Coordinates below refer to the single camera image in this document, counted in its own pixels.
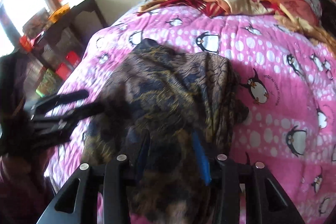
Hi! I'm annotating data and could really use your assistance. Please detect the left hand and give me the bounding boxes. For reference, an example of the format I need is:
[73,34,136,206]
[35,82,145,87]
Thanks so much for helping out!
[1,148,55,223]

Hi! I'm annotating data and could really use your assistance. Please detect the orange basket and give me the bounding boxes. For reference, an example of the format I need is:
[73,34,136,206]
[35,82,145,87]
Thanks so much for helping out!
[49,3,71,23]

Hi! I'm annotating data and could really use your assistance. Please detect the red box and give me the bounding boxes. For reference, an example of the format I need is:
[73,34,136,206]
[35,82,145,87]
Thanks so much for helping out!
[66,51,81,68]
[56,63,72,81]

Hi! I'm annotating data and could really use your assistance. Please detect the red heart pillow right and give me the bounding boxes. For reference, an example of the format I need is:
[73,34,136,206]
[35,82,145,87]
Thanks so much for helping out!
[267,0,319,26]

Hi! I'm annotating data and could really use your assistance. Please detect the dark wooden side table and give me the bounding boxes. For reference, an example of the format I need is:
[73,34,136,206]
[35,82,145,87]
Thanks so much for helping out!
[31,0,108,71]

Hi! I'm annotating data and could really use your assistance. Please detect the red yellow fleece blanket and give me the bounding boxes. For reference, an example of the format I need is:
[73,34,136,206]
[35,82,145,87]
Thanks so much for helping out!
[138,0,335,55]

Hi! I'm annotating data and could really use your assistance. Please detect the dark floral patterned garment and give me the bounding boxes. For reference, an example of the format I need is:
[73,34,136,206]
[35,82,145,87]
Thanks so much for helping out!
[81,39,249,223]

